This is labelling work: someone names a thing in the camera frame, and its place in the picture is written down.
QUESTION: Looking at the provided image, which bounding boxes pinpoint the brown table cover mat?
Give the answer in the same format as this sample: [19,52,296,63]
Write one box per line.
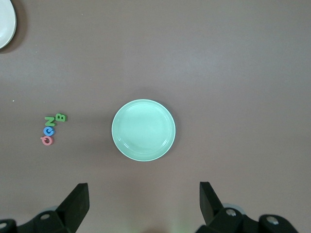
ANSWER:
[0,0,311,233]

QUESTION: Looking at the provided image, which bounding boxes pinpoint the pink letter Q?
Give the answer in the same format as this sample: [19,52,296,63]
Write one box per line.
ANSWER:
[40,135,54,146]

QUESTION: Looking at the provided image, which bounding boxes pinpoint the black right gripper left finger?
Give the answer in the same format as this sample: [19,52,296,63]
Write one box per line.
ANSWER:
[0,183,90,233]

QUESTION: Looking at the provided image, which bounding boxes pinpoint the light green plate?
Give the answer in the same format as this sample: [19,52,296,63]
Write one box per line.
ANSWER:
[111,99,176,162]

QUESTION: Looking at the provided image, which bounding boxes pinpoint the cream plate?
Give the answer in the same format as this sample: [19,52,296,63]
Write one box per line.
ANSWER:
[0,0,17,49]

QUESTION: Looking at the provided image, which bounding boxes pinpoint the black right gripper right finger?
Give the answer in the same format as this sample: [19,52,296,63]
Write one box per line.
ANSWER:
[196,182,298,233]

